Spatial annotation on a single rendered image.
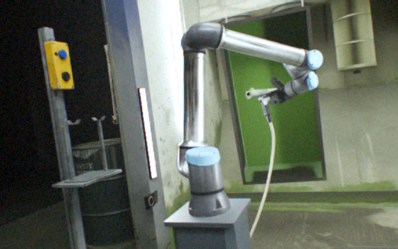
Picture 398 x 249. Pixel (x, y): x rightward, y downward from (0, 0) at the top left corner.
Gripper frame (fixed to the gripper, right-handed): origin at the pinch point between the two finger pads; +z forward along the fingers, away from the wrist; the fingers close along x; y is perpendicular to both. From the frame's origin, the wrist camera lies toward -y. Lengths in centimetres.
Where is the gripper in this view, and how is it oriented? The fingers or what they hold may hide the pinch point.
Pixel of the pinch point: (262, 97)
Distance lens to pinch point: 207.1
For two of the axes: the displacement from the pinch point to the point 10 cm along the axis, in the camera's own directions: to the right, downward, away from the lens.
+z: -5.9, 2.7, 7.6
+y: 2.7, 9.6, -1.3
